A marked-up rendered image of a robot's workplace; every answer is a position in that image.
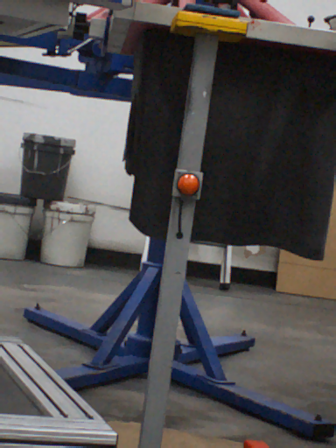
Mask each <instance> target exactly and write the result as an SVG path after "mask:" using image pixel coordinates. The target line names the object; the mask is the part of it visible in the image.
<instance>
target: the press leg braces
mask: <svg viewBox="0 0 336 448"><path fill-rule="evenodd" d="M140 274H141V271H140V272H139V273H138V274H137V275H136V276H135V277H134V279H133V280H132V281H131V282H130V283H129V284H128V286H127V287H126V288H125V289H124V290H123V292H122V293H121V295H120V296H118V297H117V298H116V299H115V300H114V302H113V303H112V304H111V305H110V306H109V307H108V308H107V310H106V311H105V312H104V313H103V314H102V315H101V316H100V318H99V319H98V320H97V321H96V322H95V323H94V324H93V325H92V326H91V327H90V328H82V330H83V331H86V332H88V333H92V334H95V335H97V336H106V338H105V340H104V341H103V343H102V344H101V347H100V348H99V350H98V352H97V353H96V355H95V356H94V357H93V359H92V360H91V361H87V362H82V366H86V367H90V368H98V369H101V370H103V369H107V368H114V367H119V363H114V362H111V361H112V359H113V358H114V356H115V354H116V352H117V350H118V349H119V347H120V346H121V345H122V344H123V341H124V339H125V338H126V336H127V334H128V333H129V331H130V329H131V327H132V326H133V325H134V323H135V321H136V320H137V316H138V315H139V313H140V311H141V310H142V309H143V307H144V305H145V303H146V302H148V300H149V298H150V297H151V294H152V293H153V291H154V289H155V288H156V286H157V284H158V280H159V274H160V269H155V268H151V267H149V268H148V270H146V272H145V273H144V275H143V277H142V278H141V277H140ZM179 316H180V320H181V322H182V325H183V327H184V330H185V335H186V337H187V340H188V341H187V343H183V344H181V346H184V347H192V348H196V350H197V352H198V355H199V358H200V361H201V363H203V366H204V369H205V371H206V373H205V374H196V376H198V377H200V378H204V379H206V380H209V381H210V382H214V383H217V384H235V381H231V380H229V379H226V376H225V375H224V372H223V370H222V367H221V363H220V360H219V358H218V355H217V353H216V351H215V349H214V345H213V342H212V340H211V337H210V335H209V333H208V330H207V327H206V325H205V322H204V320H202V318H201V315H200V311H199V309H198V307H197V305H196V303H195V301H194V298H193V295H192V293H191V290H190V288H189V285H188V283H187V281H186V278H185V282H184V289H183V296H182V302H181V309H180V315H179ZM111 326H112V328H111V329H110V331H109V332H107V330H108V329H109V328H110V327H111Z"/></svg>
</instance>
